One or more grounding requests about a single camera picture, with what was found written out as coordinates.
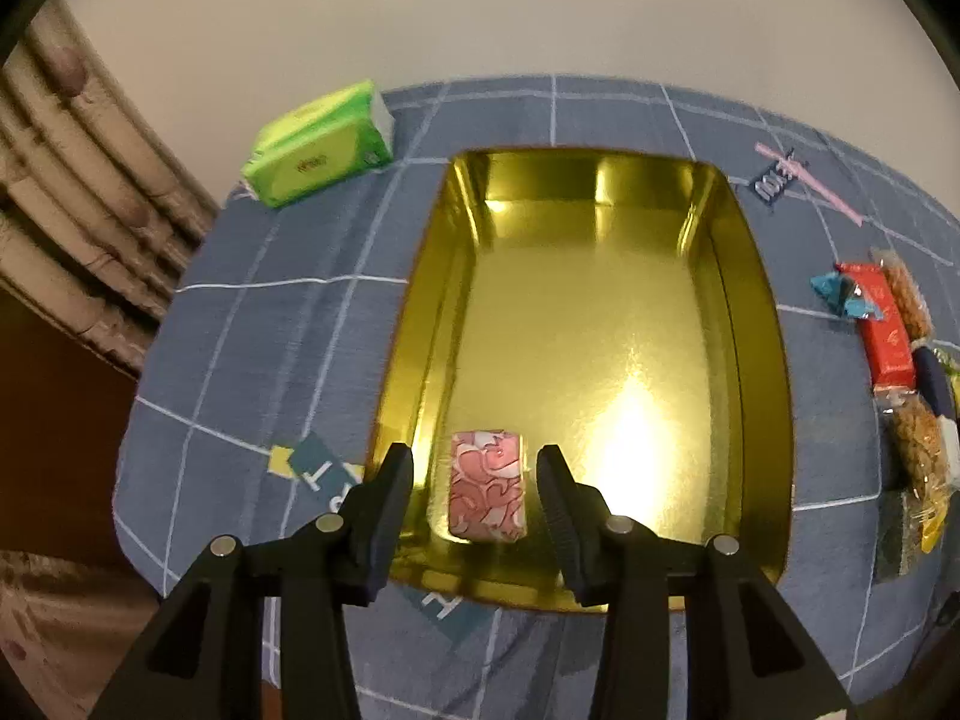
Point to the dark seaweed snack packet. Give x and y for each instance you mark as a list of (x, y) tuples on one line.
[(898, 547)]

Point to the blue white snack pack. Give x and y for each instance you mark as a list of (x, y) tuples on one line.
[(935, 388)]

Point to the green small snack packet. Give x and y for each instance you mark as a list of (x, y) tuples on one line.
[(948, 363)]

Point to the green tissue pack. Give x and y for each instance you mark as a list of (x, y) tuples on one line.
[(319, 144)]

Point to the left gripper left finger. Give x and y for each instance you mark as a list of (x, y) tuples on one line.
[(199, 656)]

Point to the clear pack orange biscuits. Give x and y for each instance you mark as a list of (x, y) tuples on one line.
[(909, 300)]

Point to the pink patterned candy box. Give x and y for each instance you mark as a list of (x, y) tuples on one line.
[(487, 487)]

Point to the red snack packet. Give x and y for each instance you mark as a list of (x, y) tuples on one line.
[(886, 340)]

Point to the red gold toffee tin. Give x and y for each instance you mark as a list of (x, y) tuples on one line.
[(613, 304)]

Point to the blue checked tablecloth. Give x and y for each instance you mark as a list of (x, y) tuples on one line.
[(258, 393)]

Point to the beige patterned curtain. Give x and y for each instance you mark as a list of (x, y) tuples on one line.
[(99, 222)]

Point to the brown wooden cabinet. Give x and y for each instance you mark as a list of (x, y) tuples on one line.
[(72, 604)]

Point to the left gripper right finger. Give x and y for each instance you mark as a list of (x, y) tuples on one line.
[(747, 653)]

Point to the clear bag brown snacks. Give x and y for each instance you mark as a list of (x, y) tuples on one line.
[(915, 459)]

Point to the blue candy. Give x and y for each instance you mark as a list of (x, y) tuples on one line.
[(846, 297)]

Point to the yellow snack bag silver seam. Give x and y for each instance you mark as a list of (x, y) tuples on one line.
[(928, 515)]

